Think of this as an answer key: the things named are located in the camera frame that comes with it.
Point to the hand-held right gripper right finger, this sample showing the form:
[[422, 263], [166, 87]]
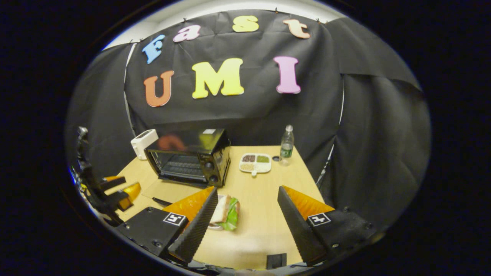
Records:
[[297, 230]]

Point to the white divided plate with beans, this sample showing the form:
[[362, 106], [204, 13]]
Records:
[[255, 163]]

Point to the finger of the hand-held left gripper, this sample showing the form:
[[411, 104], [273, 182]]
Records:
[[115, 183], [117, 197]]

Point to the white toaster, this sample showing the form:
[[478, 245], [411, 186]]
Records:
[[144, 143]]

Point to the black table edge bracket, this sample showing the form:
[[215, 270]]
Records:
[[276, 261]]

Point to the sandwich with green lettuce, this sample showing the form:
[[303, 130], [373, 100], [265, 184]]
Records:
[[226, 212]]

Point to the clear plastic water bottle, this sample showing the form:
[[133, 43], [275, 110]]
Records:
[[287, 147]]

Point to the black electric oven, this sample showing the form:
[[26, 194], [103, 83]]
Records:
[[218, 153]]

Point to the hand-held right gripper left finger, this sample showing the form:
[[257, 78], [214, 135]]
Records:
[[197, 226]]

